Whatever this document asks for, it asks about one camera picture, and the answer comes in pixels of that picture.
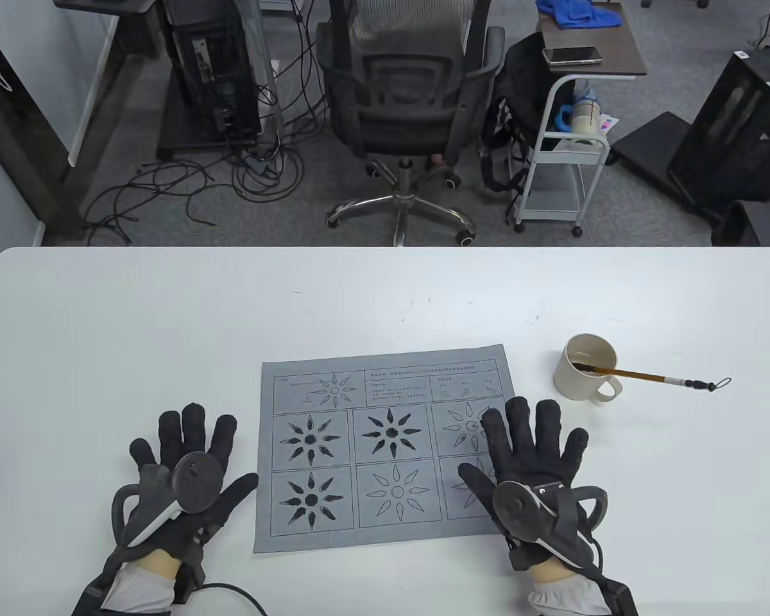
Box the person's left forearm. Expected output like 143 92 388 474
99 549 185 616

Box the white cart brown top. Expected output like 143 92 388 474
513 3 649 238

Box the person's right hand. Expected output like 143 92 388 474
458 397 591 572

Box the grey water writing practice cloth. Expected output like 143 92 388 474
252 344 518 556

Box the dark vertical post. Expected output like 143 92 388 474
0 10 84 235

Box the dark smartphone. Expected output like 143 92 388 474
542 46 604 67

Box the black cable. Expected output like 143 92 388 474
202 581 270 616

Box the black mesh office chair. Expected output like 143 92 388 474
314 0 506 248

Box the dark grey handheld controller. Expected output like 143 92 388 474
111 452 227 549
491 478 609 569

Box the black open computer case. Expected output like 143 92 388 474
667 48 770 207

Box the black flat base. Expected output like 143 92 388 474
610 111 690 188

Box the dark desk with white panel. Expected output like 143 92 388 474
53 0 161 167

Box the blue cloth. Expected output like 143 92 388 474
537 0 623 30

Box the aluminium frame post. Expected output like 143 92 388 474
236 0 284 139

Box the black computer tower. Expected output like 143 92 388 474
164 0 262 145

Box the tangle of black cables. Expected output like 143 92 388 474
80 0 331 248

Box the brown handled Chinese brush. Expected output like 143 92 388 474
574 361 733 391

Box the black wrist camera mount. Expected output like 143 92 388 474
589 539 640 616
71 545 207 616

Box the person's left hand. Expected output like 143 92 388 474
111 403 259 567

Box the beige mug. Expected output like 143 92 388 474
553 333 624 404

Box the black backpack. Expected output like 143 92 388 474
480 31 578 193

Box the white drinking bottle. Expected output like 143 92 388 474
555 90 603 137

